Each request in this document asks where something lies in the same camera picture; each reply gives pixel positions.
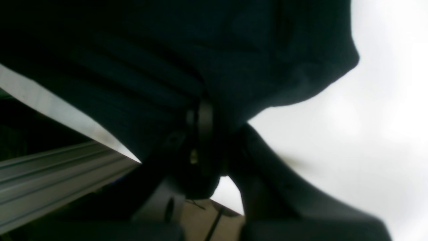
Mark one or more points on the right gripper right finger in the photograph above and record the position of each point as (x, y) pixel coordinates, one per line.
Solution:
(280, 205)

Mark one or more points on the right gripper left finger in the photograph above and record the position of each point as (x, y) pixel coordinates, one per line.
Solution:
(145, 205)

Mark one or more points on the black T-shirt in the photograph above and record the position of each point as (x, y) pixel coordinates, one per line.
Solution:
(137, 66)

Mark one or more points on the grey aluminium frame rail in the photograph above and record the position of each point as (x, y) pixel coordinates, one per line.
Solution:
(35, 185)

